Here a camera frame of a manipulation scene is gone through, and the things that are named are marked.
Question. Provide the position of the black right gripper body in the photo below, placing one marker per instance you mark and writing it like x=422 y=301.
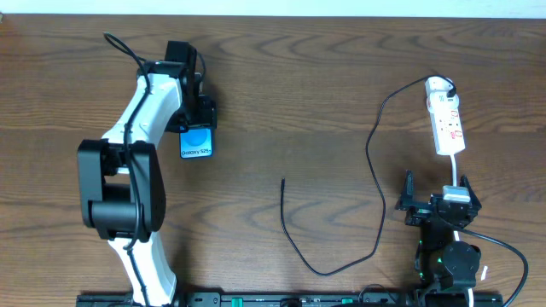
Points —
x=432 y=205

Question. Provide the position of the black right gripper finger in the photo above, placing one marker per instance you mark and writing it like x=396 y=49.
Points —
x=407 y=194
x=473 y=197

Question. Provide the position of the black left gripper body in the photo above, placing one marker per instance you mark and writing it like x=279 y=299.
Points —
x=204 y=113

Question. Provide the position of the blue Samsung Galaxy smartphone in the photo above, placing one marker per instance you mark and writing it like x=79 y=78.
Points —
x=196 y=143

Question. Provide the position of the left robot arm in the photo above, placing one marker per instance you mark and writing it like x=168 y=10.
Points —
x=122 y=192

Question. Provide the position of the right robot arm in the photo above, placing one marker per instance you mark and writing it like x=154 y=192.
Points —
x=447 y=265

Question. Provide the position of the white USB charger plug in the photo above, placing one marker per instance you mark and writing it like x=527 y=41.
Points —
x=440 y=83

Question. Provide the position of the white power strip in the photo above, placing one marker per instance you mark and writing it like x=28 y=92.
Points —
x=446 y=123

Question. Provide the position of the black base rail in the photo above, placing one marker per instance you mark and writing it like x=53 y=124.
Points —
x=374 y=298

